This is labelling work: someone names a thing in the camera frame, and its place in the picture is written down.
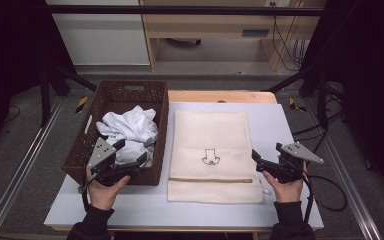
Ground left hand-held gripper cable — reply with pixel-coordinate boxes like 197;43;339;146
78;173;96;213

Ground hand-held gripper cable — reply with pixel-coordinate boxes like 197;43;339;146
301;174;315;224
78;173;96;213

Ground black metal crossbar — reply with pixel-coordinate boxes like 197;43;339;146
44;4;326;16

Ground black curtain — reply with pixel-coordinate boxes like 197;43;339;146
299;0;384;208
0;0;78;158

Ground right hand-held gripper cable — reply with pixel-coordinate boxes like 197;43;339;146
301;174;315;224

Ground person's left hand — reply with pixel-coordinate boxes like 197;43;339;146
86;168;132;211

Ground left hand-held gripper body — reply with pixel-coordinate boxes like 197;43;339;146
87;137;138;187

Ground wooden table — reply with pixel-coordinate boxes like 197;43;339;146
51;90;318;233

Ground black hanging desk cables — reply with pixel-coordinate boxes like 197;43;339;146
271;14;306;72

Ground white garment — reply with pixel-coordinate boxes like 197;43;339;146
95;105;159;168

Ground white cabinet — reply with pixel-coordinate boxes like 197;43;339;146
45;0;151;66

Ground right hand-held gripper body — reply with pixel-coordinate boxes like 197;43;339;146
269;141;325;184

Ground cream mesh laundry bag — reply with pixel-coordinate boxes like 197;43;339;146
167;109;272;204

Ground white board sheet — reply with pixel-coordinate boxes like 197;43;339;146
43;101;324;231

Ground person's right hand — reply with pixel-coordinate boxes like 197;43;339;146
262;163;309;204

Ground black floor cable loop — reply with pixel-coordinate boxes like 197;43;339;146
309;174;348;213

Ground brown woven basket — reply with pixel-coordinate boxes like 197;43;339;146
61;79;170;187

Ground aluminium floor rail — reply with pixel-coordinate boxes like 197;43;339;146
0;96;64;240
304;99;384;240

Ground yellow black tape strip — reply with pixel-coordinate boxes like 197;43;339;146
74;95;89;114
288;97;308;113

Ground black floor cables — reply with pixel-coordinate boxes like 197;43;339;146
291;109;344;154

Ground light wooden desk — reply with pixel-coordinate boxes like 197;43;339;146
139;0;328;72

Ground black metal stand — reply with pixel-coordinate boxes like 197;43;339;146
39;63;98;128
266;66;329;129

